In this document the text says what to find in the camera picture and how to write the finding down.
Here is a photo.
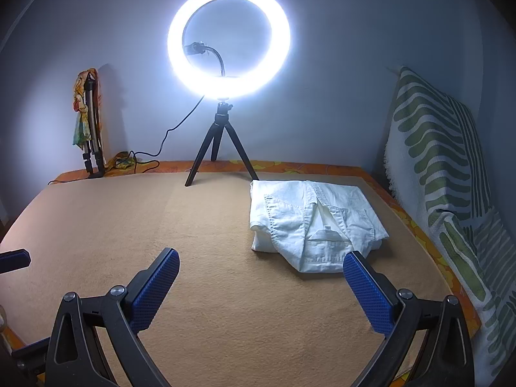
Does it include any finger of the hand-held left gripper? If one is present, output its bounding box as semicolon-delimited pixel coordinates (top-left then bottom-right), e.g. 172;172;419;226
0;250;32;273
11;339;52;372

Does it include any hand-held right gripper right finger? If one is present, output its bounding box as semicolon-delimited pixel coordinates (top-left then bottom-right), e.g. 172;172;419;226
342;251;475;387

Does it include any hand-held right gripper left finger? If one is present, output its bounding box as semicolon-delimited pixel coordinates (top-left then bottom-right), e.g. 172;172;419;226
45;247;181;387

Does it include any black mini tripod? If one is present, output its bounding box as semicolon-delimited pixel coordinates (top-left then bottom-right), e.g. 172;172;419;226
184;99;259;187

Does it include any green patterned white cushion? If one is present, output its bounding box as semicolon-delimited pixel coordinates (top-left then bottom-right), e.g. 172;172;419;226
383;66;516;372

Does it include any folded black light stand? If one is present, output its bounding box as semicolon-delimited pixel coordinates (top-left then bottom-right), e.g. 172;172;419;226
83;73;106;179

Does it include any black gooseneck phone holder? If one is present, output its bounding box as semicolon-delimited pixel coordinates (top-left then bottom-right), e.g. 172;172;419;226
183;41;226;78

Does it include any brown wooden board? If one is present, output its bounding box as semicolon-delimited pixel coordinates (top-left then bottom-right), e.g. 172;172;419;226
94;70;107;166

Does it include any white shirt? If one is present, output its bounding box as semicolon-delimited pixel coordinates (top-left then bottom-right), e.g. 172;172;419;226
249;179;390;275

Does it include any black power cable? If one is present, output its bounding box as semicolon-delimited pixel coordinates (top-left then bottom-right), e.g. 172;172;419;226
48;94;207;186

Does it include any small yellow patterned cloth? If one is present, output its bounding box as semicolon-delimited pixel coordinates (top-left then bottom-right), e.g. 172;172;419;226
105;151;138;176

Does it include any white ring light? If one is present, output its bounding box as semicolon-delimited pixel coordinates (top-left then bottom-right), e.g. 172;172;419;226
167;0;291;99

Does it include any beige blanket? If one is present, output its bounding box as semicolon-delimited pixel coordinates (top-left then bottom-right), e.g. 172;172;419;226
0;169;454;387

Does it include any colourful scarf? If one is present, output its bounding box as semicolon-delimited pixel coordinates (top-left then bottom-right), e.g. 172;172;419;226
73;68;97;148

